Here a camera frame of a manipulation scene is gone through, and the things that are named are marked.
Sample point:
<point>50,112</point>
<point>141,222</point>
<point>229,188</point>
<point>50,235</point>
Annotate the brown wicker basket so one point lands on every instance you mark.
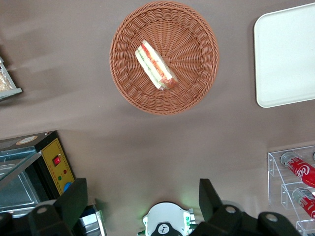
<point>187,37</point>

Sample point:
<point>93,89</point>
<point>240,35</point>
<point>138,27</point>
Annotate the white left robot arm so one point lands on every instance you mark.
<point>167,216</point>

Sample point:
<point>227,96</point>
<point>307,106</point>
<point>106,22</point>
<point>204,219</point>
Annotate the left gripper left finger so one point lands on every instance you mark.
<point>71,204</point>

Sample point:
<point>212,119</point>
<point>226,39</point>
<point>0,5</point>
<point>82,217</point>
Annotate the cream plastic tray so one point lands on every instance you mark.
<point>285,61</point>

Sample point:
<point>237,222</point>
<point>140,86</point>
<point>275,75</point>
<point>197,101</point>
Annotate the grey metal box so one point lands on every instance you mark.
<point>88,221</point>

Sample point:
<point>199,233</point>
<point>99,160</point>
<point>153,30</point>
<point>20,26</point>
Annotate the clear bag of crackers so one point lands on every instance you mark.
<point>5,82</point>

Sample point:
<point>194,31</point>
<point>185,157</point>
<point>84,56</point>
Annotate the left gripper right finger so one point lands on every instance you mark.
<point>214,211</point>

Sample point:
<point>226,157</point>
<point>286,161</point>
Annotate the triangle sandwich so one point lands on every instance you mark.
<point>152,64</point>

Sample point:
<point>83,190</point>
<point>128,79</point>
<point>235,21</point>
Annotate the steel warmer pan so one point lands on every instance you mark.
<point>17,191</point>

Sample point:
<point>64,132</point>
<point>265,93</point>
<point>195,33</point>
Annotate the black food warmer yellow panel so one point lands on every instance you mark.
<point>49,152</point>

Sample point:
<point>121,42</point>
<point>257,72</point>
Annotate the clear acrylic bottle rack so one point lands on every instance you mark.
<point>275,172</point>

